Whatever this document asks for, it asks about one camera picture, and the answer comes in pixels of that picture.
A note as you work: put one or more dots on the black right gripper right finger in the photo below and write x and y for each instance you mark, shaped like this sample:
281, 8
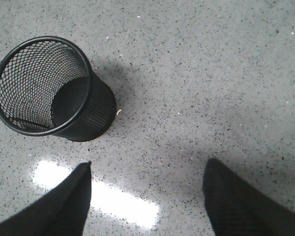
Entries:
235, 208

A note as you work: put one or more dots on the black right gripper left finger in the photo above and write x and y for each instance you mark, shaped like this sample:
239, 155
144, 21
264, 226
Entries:
61, 212

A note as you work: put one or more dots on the black mesh pen bucket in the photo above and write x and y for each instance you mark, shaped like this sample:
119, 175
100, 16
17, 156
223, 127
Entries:
48, 87

